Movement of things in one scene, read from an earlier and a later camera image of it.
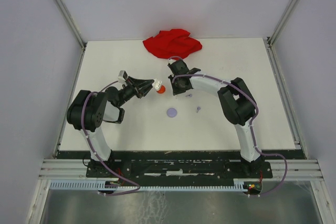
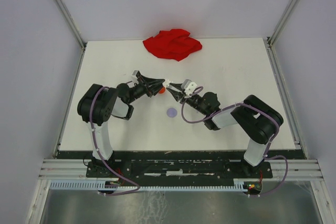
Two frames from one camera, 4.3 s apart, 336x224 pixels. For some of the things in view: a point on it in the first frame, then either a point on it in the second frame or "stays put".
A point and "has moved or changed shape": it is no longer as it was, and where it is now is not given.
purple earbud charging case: [171, 112] stays put
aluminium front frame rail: [298, 169] stays put
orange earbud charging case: [161, 89] stays put
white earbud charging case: [157, 84] has moved or changed shape
